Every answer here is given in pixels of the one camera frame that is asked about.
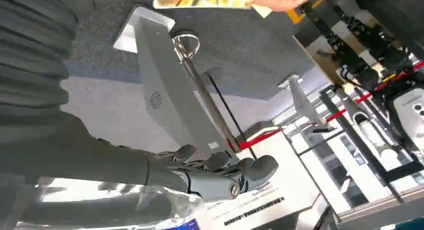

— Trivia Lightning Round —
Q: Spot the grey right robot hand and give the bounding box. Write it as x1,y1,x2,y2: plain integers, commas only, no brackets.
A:
0,112,280,230

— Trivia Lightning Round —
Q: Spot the large grey floor kiosk stand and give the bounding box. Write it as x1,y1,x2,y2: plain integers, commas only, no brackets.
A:
113,5,240,164

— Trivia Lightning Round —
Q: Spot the ribbed grey right arm sleeve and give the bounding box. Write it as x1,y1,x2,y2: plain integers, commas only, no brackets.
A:
0,0,79,127

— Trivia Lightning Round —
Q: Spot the thin black rod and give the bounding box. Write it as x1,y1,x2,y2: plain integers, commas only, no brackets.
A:
204,72,259,160

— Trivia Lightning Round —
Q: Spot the red barrier belt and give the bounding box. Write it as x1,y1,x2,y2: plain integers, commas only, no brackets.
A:
326,60,424,124
228,128,284,152

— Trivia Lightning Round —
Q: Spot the small grey floor kiosk stand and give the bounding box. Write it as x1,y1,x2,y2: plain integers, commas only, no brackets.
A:
277,74,328,127

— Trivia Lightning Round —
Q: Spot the white robot body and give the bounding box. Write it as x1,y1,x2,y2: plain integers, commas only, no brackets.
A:
391,87,424,151

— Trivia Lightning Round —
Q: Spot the chrome stanchion post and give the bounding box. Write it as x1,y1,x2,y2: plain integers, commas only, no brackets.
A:
351,111,399,160
170,30,243,154

